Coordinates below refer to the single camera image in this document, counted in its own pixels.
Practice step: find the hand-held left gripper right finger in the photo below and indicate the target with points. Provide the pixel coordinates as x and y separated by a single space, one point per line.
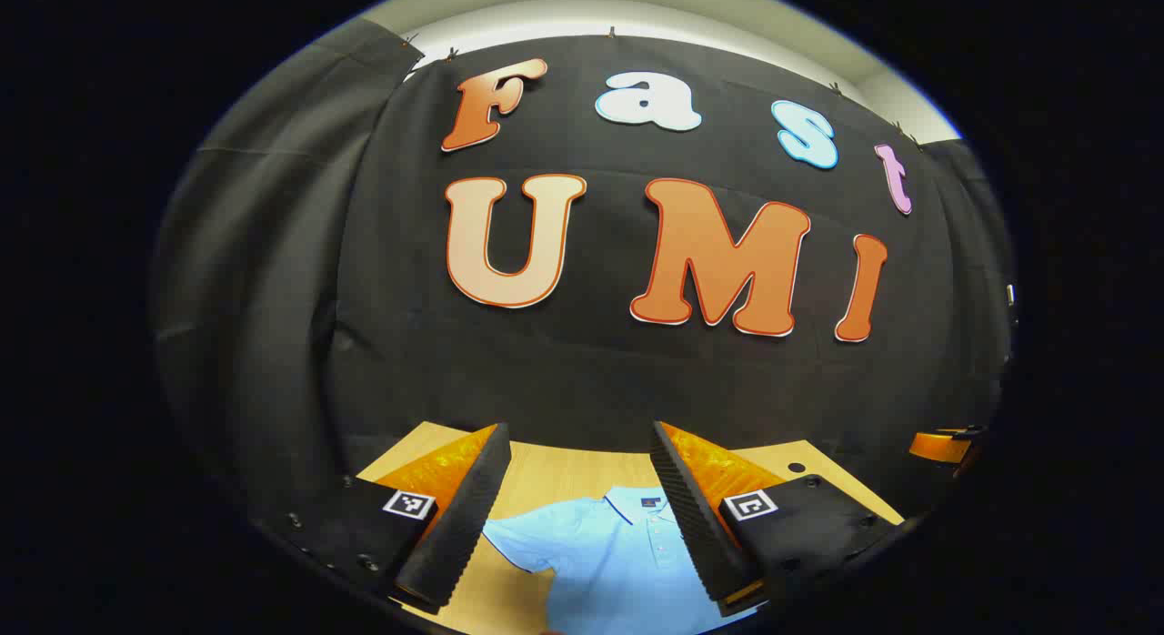
696 517

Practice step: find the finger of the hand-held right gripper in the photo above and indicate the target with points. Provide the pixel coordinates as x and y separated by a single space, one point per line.
937 447

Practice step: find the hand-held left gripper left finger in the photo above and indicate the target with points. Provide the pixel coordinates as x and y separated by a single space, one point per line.
459 517

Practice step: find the light blue T-shirt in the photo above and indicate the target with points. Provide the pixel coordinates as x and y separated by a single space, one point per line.
609 562

